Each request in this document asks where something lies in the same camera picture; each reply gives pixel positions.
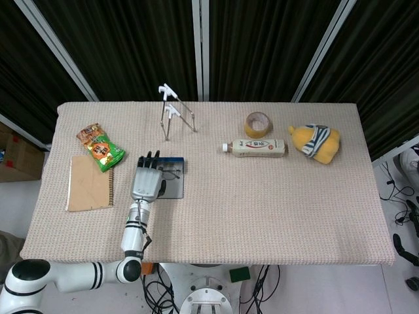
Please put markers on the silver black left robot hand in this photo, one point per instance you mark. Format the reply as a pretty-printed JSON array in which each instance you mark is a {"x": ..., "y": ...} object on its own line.
[{"x": 145, "y": 183}]

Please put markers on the thin wire-frame eyeglasses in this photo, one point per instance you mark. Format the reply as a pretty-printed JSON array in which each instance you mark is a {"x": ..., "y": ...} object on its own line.
[{"x": 170, "y": 175}]

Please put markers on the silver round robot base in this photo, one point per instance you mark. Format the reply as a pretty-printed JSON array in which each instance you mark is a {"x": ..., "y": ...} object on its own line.
[{"x": 206, "y": 299}]

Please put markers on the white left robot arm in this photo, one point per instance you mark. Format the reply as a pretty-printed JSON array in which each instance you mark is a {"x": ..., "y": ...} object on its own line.
[{"x": 134, "y": 229}]

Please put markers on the blue box with eyeglasses picture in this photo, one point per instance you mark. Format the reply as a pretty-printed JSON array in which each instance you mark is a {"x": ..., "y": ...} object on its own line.
[{"x": 175, "y": 189}]

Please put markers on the cardboard box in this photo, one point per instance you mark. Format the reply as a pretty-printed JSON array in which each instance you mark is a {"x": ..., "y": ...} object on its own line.
[{"x": 19, "y": 157}]

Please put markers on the dark green rectangular block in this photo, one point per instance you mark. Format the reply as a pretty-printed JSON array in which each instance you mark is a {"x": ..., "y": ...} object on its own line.
[{"x": 239, "y": 274}]

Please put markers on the green snack bag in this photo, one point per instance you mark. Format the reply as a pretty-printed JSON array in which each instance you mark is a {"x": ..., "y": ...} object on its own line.
[{"x": 104, "y": 155}]

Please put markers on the kraft spiral notebook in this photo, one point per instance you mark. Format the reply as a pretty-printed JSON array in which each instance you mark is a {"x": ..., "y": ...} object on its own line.
[{"x": 85, "y": 186}]

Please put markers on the orange brown snack bag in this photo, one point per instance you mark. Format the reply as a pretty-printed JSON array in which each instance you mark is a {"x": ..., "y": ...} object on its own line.
[{"x": 87, "y": 133}]

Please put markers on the beige woven tablecloth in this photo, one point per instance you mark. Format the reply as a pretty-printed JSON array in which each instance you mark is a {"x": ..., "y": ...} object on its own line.
[{"x": 245, "y": 212}]

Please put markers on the yellow packing tape roll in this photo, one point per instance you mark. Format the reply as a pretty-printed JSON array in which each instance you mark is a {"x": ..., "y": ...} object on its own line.
[{"x": 250, "y": 131}]

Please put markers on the milk tea bottle white cap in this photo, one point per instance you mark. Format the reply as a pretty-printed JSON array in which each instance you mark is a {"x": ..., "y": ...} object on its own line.
[{"x": 258, "y": 148}]

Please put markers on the black pleated curtain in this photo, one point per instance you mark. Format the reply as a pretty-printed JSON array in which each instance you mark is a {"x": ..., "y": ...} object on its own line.
[{"x": 131, "y": 42}]

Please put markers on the yellow plush toy striped band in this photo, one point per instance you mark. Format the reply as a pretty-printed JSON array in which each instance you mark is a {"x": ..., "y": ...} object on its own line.
[{"x": 324, "y": 147}]

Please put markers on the black caster leg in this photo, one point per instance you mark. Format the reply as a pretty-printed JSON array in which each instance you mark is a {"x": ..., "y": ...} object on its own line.
[{"x": 402, "y": 250}]

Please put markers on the black caster wheel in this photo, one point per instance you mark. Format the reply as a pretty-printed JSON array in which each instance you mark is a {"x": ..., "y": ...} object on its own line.
[{"x": 413, "y": 283}]

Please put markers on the aluminium frame post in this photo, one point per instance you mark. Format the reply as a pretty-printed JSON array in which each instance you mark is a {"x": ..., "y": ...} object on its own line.
[
  {"x": 322, "y": 49},
  {"x": 200, "y": 49},
  {"x": 23, "y": 131},
  {"x": 60, "y": 49},
  {"x": 396, "y": 148}
]

